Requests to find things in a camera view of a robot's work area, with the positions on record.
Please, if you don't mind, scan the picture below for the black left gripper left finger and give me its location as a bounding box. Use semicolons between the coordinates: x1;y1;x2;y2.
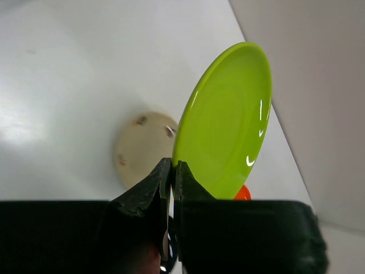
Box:
1;158;171;273

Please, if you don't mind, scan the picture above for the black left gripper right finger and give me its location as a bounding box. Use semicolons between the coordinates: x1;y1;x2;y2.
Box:
174;162;329;273

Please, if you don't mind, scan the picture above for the beige plate with motifs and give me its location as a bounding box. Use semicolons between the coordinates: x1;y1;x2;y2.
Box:
113;111;178;190

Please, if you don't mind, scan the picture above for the lime green plate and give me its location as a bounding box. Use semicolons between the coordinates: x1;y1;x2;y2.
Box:
172;42;272;199

